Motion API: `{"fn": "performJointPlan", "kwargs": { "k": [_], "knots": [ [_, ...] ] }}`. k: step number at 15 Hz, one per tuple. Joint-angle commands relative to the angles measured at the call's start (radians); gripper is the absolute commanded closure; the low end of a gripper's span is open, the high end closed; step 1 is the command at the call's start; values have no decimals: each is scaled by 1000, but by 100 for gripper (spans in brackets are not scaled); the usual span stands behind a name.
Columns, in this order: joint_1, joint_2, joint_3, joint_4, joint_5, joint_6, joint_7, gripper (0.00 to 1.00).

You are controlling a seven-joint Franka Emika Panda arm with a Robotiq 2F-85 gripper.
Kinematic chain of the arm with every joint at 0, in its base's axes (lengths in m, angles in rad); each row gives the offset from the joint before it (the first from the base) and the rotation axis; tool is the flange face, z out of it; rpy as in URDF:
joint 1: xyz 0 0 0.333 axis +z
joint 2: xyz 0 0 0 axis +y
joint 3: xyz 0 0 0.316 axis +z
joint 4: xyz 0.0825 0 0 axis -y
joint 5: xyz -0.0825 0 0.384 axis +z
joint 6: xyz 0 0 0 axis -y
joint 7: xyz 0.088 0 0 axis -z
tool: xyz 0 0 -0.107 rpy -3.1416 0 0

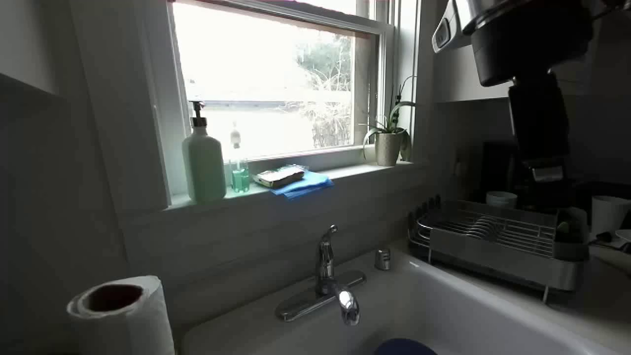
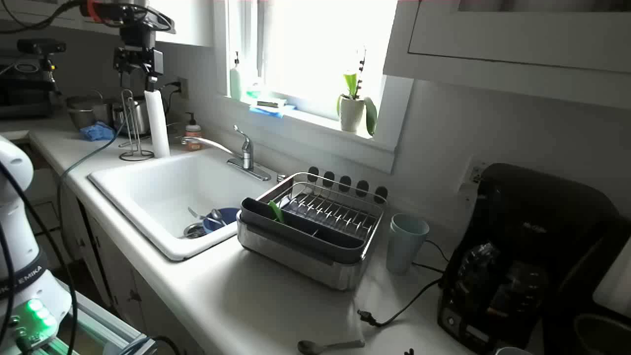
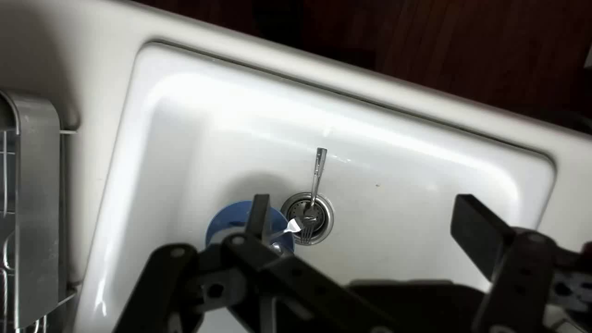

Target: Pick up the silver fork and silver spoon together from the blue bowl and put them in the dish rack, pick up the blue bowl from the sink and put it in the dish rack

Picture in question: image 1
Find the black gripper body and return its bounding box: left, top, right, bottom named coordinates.
left=462, top=0, right=598, bottom=89

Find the blue bowl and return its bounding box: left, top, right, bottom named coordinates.
left=374, top=337, right=441, bottom=355

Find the stainless steel dish rack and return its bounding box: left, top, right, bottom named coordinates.
left=407, top=195, right=590, bottom=306

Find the white kitchen sink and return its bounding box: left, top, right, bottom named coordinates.
left=180, top=253, right=614, bottom=355

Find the chrome sink faucet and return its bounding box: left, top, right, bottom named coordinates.
left=275, top=223, right=368, bottom=330

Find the white upper cabinet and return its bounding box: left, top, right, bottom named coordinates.
left=433, top=50, right=518, bottom=105
left=0, top=0, right=64, bottom=97

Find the pale teal cup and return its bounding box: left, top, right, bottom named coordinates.
left=484, top=190, right=521, bottom=211

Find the white mug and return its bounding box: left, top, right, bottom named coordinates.
left=588, top=193, right=631, bottom=239

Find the dark utensil holder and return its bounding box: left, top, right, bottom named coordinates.
left=553, top=205, right=592, bottom=264

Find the potted orchid plant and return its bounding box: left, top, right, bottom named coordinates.
left=362, top=75, right=421, bottom=168

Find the dark striped sponge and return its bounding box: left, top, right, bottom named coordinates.
left=253, top=164, right=308, bottom=192

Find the white framed window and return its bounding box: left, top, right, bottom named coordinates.
left=141, top=0, right=423, bottom=213

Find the small green glass bottle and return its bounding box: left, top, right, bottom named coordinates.
left=226, top=124, right=253, bottom=197

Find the green soap pump bottle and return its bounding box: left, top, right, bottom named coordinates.
left=182, top=99, right=230, bottom=205

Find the white paper towel roll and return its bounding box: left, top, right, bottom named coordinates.
left=66, top=274, right=178, bottom=355

